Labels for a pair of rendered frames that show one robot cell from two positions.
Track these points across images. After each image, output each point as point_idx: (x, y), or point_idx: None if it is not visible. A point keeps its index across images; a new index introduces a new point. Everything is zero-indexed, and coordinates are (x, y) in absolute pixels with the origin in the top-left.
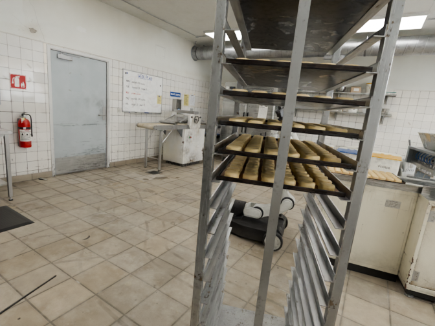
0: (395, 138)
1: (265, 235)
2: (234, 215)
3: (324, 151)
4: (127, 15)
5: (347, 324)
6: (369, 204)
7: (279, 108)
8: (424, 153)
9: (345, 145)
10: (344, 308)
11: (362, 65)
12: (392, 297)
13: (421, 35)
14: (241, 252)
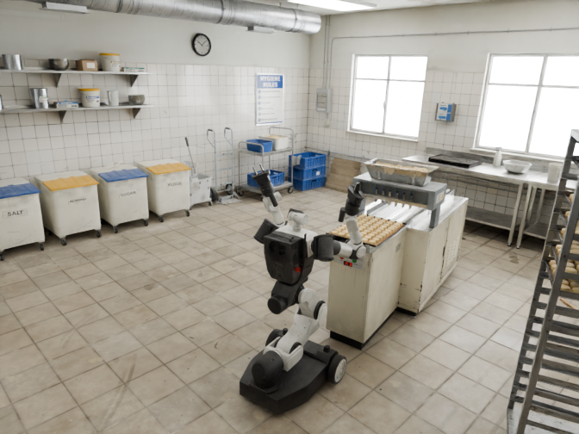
0: (155, 135)
1: (335, 369)
2: (275, 384)
3: None
4: None
5: (465, 373)
6: (389, 257)
7: (357, 192)
8: (390, 187)
9: (94, 164)
10: (443, 365)
11: (78, 17)
12: (418, 327)
13: None
14: (345, 417)
